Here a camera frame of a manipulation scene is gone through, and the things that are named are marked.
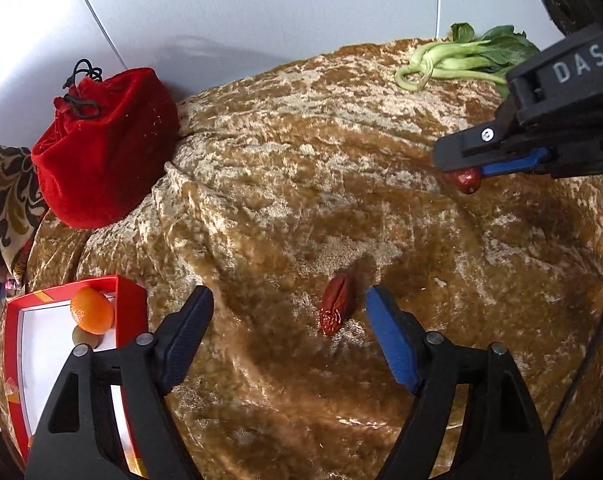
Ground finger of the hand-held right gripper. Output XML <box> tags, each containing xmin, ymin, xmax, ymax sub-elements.
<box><xmin>434</xmin><ymin>121</ymin><xmax>515</xmax><ymax>172</ymax></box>
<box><xmin>480</xmin><ymin>148</ymin><xmax>551</xmax><ymax>177</ymax></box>

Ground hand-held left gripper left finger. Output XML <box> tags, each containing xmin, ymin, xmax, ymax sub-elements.
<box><xmin>25</xmin><ymin>285</ymin><xmax>215</xmax><ymax>480</ymax></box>

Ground red velvet drawstring pouch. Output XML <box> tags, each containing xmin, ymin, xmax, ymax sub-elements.
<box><xmin>30</xmin><ymin>58</ymin><xmax>180</xmax><ymax>230</ymax></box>

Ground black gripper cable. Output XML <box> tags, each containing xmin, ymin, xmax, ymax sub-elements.
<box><xmin>546</xmin><ymin>170</ymin><xmax>603</xmax><ymax>441</ymax></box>

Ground red date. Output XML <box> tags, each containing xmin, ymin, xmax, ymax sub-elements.
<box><xmin>319</xmin><ymin>272</ymin><xmax>355</xmax><ymax>337</ymax></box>
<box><xmin>454</xmin><ymin>167</ymin><xmax>483</xmax><ymax>195</ymax></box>

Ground orange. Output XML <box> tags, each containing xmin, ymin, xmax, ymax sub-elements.
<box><xmin>70</xmin><ymin>287</ymin><xmax>115</xmax><ymax>336</ymax></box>

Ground golden velvet cloth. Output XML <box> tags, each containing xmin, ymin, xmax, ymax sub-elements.
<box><xmin>0</xmin><ymin>37</ymin><xmax>603</xmax><ymax>480</ymax></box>

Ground red box with white inside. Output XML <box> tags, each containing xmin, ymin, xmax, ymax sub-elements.
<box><xmin>4</xmin><ymin>274</ymin><xmax>149</xmax><ymax>480</ymax></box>

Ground brown longan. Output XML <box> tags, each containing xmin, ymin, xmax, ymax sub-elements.
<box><xmin>72</xmin><ymin>326</ymin><xmax>104</xmax><ymax>351</ymax></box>

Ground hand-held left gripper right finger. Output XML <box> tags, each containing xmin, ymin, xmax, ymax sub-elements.
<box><xmin>365</xmin><ymin>285</ymin><xmax>553</xmax><ymax>480</ymax></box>

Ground bok choy bunch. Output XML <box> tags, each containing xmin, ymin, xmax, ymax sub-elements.
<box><xmin>394</xmin><ymin>22</ymin><xmax>541</xmax><ymax>98</ymax></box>

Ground brown floral patterned cloth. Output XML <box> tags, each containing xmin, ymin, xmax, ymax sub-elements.
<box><xmin>0</xmin><ymin>142</ymin><xmax>48</xmax><ymax>292</ymax></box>

